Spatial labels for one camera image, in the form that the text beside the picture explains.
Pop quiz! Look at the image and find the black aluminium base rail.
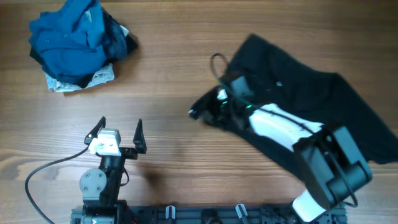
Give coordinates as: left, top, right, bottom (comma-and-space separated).
70, 203, 348, 224

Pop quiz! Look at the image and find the black polo shirt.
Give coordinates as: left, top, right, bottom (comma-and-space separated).
188, 34, 397, 164

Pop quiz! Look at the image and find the blue shirt on pile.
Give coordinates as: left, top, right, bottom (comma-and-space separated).
29, 0, 107, 78

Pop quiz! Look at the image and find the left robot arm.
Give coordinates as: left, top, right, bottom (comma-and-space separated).
70, 117, 147, 224

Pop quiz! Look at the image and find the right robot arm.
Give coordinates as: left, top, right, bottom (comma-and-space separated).
210, 87, 373, 223

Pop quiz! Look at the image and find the white garment in pile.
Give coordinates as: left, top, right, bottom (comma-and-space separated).
45, 21, 137, 92

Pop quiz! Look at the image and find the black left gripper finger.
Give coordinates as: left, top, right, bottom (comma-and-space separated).
84, 116, 106, 145
133, 119, 147, 154

